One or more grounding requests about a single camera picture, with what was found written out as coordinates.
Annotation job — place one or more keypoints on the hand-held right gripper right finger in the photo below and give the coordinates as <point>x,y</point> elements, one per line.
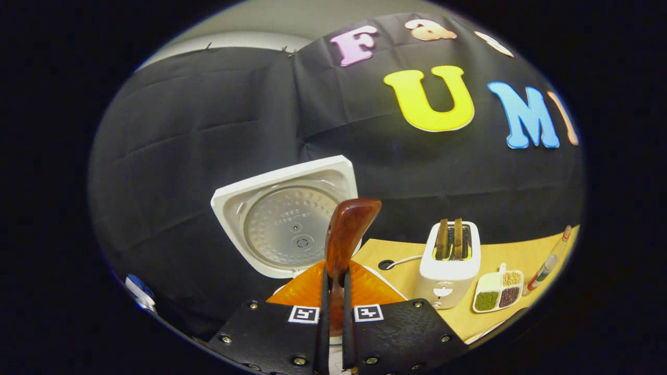
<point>406,333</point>

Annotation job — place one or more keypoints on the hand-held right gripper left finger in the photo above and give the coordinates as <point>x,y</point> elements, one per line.
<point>271,333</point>

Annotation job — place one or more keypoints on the white rice cooker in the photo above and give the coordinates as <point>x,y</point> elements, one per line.
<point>281,229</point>

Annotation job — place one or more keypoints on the brown wooden spoon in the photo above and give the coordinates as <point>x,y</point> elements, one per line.
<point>349,229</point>

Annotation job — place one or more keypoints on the white toaster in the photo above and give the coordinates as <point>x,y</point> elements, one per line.
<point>448,281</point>

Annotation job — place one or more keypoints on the white divided grain dish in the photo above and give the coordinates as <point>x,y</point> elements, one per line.
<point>495,297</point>

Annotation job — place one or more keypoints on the brown toast slice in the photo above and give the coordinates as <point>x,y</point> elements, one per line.
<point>442,239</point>
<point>458,238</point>

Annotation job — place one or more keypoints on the blue and white object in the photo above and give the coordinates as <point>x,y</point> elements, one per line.
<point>139,294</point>

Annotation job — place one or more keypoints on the clear plastic bottle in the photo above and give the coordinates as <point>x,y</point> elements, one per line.
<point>544,268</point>

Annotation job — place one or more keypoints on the black backdrop cloth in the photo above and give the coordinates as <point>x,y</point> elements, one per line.
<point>182,130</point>

